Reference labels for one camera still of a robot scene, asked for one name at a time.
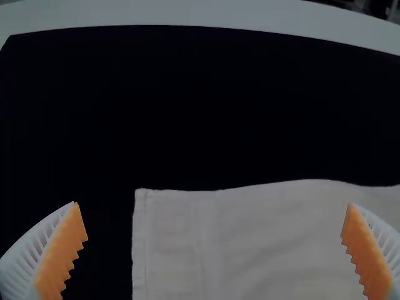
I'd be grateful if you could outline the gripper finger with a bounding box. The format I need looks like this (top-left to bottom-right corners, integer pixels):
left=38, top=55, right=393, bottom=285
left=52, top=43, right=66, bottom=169
left=0, top=201, right=89, bottom=300
left=340, top=202, right=400, bottom=300

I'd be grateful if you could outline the pale towel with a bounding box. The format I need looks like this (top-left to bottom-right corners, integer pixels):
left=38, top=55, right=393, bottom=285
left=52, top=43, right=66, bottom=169
left=130, top=178, right=400, bottom=300

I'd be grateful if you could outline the black mat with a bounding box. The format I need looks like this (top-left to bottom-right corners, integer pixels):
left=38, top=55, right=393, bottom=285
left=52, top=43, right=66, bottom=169
left=0, top=24, right=400, bottom=300

